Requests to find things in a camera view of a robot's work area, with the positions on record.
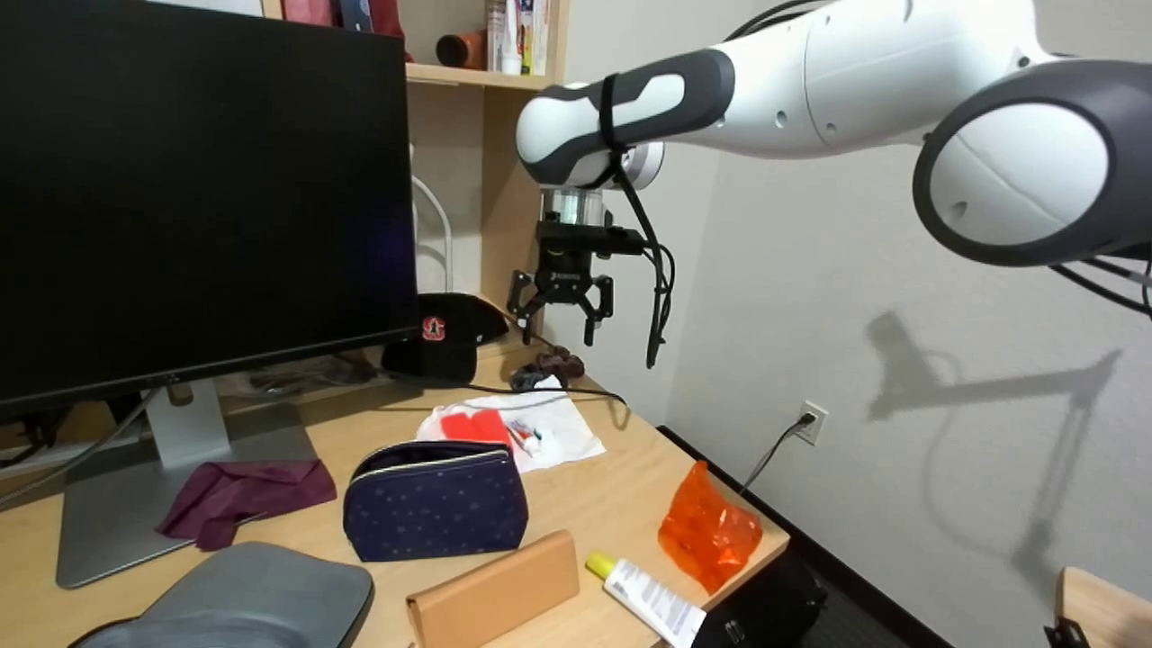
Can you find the black cap with red patch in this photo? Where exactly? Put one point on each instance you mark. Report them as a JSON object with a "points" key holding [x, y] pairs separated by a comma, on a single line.
{"points": [[442, 343]]}

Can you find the white tube with yellow cap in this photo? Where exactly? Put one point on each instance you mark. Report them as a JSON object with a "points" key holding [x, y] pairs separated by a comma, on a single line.
{"points": [[650, 599]]}

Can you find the tan wedge block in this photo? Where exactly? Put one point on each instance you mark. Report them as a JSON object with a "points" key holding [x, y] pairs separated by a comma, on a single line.
{"points": [[492, 599]]}

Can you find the dark brown bottle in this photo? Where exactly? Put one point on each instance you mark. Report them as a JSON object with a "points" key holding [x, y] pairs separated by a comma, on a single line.
{"points": [[434, 511]]}

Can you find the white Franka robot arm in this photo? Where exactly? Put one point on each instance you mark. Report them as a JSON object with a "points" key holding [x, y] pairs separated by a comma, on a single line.
{"points": [[841, 83]]}

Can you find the grey monitor stand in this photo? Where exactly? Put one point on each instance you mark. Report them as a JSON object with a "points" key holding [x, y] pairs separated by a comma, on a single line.
{"points": [[121, 507]]}

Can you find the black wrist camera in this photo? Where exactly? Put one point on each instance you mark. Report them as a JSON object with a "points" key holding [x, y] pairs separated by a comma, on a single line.
{"points": [[600, 238]]}

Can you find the purple cloth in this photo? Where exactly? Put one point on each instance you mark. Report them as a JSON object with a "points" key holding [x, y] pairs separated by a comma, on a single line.
{"points": [[240, 495]]}

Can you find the wooden board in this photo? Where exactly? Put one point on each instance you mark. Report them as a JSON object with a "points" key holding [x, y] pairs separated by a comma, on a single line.
{"points": [[1108, 607]]}

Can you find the red and white booklet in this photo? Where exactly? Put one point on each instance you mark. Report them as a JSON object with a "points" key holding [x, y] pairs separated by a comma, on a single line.
{"points": [[562, 439]]}

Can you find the orange plastic bag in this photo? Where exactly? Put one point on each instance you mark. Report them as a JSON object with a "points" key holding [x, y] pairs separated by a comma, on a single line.
{"points": [[705, 533]]}

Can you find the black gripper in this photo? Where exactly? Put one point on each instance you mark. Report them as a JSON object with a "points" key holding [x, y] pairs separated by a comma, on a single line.
{"points": [[571, 277]]}

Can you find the wooden desk shelf unit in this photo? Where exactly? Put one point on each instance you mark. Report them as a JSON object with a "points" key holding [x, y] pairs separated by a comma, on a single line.
{"points": [[514, 181]]}

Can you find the white wall socket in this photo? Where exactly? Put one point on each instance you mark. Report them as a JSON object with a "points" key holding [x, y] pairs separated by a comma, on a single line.
{"points": [[813, 418]]}

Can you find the black floor bin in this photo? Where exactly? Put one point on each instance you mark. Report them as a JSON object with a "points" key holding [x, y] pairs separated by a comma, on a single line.
{"points": [[768, 607]]}

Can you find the black computer monitor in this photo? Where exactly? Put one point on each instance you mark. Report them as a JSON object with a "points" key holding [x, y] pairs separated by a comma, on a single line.
{"points": [[204, 194]]}

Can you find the dark scrunchie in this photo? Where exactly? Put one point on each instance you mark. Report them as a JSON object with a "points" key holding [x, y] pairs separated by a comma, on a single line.
{"points": [[535, 379]]}

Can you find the small dark jar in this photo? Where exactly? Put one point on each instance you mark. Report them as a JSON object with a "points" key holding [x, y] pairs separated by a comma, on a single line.
{"points": [[457, 53]]}

